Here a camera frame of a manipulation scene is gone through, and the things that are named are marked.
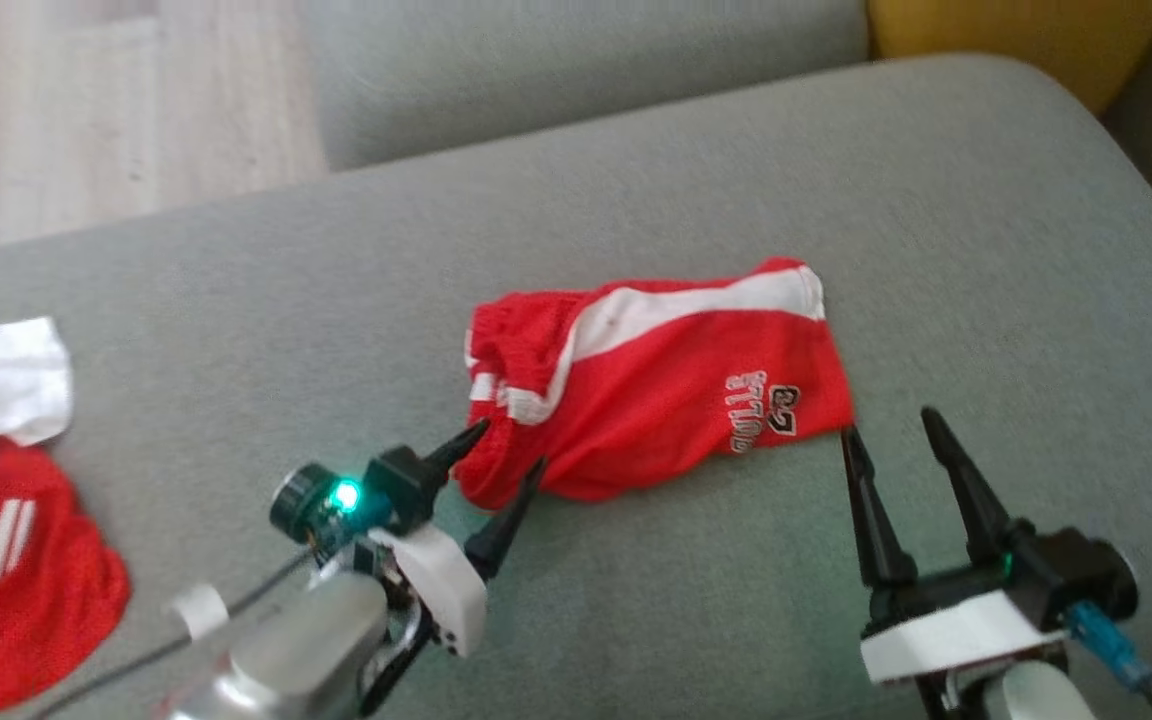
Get red shorts with white stripe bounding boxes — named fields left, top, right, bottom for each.
left=458, top=257, right=855, bottom=509

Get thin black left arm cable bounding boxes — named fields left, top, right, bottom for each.
left=31, top=550, right=317, bottom=720

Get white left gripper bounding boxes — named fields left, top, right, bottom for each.
left=368, top=420, right=548, bottom=658

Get red and white jersey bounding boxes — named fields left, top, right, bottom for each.
left=0, top=317, right=132, bottom=716

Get yellow sofa backrest cushion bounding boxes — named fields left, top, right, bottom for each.
left=866, top=0, right=1152, bottom=116

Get white cable clip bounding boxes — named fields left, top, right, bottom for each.
left=169, top=583, right=229, bottom=641

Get grey sofa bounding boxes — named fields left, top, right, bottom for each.
left=0, top=55, right=1152, bottom=720

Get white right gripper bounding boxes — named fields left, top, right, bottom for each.
left=840, top=406, right=1072, bottom=720

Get blue camera cable plug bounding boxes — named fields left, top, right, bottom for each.
left=1064, top=600, right=1152, bottom=720

